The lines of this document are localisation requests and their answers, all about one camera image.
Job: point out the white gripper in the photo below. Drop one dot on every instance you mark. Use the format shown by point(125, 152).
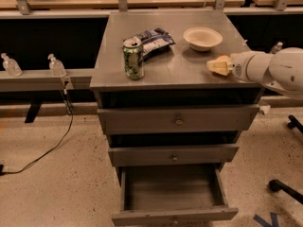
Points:
point(242, 66)

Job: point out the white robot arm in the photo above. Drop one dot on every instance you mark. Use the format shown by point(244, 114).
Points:
point(281, 72)

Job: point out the grey top drawer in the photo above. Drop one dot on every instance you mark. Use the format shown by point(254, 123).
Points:
point(175, 119)

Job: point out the grey drawer cabinet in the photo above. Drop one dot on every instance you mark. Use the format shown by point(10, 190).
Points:
point(176, 77)

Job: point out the grey middle drawer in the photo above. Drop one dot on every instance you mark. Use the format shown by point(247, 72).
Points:
point(172, 155)

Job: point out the grey open bottom drawer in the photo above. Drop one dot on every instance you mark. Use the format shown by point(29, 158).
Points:
point(172, 194)

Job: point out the white paper bowl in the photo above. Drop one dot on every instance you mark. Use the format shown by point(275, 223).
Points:
point(202, 38)

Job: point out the clear water bottle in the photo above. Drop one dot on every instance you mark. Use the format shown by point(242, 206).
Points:
point(277, 47)

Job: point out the blue white chip bag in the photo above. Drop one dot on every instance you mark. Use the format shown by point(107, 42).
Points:
point(154, 41)

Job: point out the green soda can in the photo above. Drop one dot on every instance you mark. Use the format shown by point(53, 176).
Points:
point(133, 58)

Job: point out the black chair leg upper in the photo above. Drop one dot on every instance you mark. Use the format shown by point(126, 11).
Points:
point(294, 123)

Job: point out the black chair leg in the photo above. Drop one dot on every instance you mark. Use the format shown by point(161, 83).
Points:
point(277, 185)
point(294, 123)

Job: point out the black chair leg lower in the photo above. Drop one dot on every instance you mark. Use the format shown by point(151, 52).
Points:
point(277, 185)

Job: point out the clear sanitizer bottle far left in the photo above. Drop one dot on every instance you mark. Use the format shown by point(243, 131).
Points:
point(11, 65)

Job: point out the clear sanitizer bottle near cable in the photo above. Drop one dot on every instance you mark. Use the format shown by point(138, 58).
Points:
point(56, 66)

